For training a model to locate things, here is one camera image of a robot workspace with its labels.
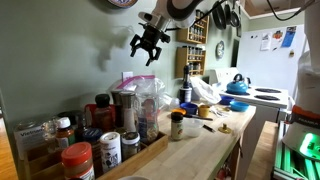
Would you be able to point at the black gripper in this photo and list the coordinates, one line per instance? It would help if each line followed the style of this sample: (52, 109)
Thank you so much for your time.
(150, 38)

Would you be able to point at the clear ziploc bag pink zip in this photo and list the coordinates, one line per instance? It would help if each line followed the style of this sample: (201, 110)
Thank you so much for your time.
(146, 86)

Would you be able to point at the white kitchen stove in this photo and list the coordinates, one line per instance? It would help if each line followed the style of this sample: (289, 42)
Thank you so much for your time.
(266, 113)

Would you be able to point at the wooden spice rack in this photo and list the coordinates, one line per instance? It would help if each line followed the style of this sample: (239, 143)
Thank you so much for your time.
(181, 35)
(180, 63)

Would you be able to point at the dark metal-top grinder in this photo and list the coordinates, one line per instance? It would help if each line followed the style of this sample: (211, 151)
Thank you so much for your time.
(116, 103)

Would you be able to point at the dark bottle white label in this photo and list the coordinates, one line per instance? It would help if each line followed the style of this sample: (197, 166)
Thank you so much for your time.
(185, 95)

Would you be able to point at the grinder with white body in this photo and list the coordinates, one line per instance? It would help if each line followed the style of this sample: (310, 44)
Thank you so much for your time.
(129, 116)

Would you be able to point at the small orange cup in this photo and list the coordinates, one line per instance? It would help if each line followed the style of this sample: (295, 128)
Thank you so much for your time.
(179, 111)

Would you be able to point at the small blue cup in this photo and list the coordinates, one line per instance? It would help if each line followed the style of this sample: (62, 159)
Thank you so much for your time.
(189, 108)

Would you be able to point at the tall clear seasoning jar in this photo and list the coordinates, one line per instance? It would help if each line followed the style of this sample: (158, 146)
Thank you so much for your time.
(148, 123)

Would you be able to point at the white crumpled cloth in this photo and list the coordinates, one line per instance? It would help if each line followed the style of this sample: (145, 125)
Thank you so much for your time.
(206, 91)

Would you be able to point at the dark sauce bottle black cap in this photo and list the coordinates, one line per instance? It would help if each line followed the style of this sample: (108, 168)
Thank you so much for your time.
(103, 115)

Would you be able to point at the black hanging pan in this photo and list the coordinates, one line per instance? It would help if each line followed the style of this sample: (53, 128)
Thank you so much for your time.
(235, 18)
(219, 15)
(228, 13)

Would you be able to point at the spice jar black lid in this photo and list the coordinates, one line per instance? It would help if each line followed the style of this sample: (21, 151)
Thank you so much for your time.
(177, 128)

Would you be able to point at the yellow gold cup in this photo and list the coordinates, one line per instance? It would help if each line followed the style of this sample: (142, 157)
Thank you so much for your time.
(204, 111)

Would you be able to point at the small translucent white bowl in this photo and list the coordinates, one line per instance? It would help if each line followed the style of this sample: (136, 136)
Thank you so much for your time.
(193, 128)

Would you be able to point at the white crumpled napkin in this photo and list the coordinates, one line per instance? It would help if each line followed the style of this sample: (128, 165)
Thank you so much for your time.
(216, 113)

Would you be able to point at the dark blue measuring cup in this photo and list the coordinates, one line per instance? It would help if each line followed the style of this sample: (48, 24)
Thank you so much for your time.
(226, 100)

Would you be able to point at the glass jar dark contents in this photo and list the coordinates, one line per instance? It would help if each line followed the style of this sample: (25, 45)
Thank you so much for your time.
(130, 146)

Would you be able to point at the blue-lid jar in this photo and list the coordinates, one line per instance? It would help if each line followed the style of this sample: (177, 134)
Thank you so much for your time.
(92, 134)

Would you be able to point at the wooden spice tray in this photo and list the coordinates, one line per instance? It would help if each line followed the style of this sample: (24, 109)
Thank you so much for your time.
(150, 150)

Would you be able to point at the small black utensil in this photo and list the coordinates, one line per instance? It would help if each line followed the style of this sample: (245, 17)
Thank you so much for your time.
(209, 128)

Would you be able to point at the light blue plastic bowl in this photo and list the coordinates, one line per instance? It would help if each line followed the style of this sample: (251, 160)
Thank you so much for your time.
(239, 106)

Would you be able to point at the black stove burner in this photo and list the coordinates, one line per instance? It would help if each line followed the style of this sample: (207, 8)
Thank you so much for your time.
(247, 93)
(266, 97)
(268, 90)

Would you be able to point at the brass lid with knob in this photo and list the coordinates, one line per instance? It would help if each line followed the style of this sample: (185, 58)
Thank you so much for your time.
(225, 129)

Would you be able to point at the wooden butcher block cart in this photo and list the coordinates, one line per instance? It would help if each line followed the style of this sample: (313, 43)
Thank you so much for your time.
(186, 156)

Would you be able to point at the hot sauce bottle white cap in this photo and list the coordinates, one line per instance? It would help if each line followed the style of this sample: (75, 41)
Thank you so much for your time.
(65, 133)

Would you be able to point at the white paper sheet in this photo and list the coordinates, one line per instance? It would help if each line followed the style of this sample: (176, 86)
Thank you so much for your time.
(265, 41)

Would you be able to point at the wooden overhead cabinet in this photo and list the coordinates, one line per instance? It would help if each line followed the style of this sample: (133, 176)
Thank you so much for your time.
(260, 6)

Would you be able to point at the white refrigerator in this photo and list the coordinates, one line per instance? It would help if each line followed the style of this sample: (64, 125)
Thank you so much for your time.
(266, 70)

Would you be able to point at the red-lid jar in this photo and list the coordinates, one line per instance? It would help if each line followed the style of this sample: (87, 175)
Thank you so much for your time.
(78, 160)

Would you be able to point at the white ceramic bowl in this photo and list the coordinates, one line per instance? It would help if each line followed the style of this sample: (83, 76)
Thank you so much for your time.
(133, 178)

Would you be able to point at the colourful paper sheet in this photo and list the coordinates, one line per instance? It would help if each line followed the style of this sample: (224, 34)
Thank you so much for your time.
(277, 37)

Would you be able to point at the blue paper sheet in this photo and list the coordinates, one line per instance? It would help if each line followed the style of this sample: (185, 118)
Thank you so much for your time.
(288, 36)

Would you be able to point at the jar with white label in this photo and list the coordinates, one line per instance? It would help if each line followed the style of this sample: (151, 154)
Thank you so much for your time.
(28, 138)

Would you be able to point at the metal robot mounting stand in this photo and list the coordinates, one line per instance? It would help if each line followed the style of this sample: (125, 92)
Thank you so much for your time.
(290, 163)

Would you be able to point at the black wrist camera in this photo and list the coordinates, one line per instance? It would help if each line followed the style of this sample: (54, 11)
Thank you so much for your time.
(165, 37)

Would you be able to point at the white wall outlet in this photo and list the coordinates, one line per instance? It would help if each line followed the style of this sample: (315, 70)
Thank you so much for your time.
(126, 75)

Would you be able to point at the patterned decorative wall plate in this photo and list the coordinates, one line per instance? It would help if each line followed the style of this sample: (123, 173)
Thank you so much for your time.
(122, 2)

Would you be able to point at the round wall clock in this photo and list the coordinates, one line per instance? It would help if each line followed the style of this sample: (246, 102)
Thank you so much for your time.
(220, 50)

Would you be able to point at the dark wall board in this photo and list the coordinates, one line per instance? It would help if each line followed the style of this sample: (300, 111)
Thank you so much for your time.
(235, 53)

